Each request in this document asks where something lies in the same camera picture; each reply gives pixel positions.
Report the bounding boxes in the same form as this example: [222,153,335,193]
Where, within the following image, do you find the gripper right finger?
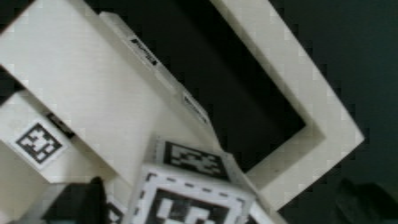
[332,179,398,224]

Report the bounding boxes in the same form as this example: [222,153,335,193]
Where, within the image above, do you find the white chair leg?
[0,114,69,170]
[122,138,256,224]

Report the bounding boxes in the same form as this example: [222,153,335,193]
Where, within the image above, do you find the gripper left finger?
[23,177,106,224]

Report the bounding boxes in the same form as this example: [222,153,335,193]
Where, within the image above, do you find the white chair back part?
[0,0,222,224]

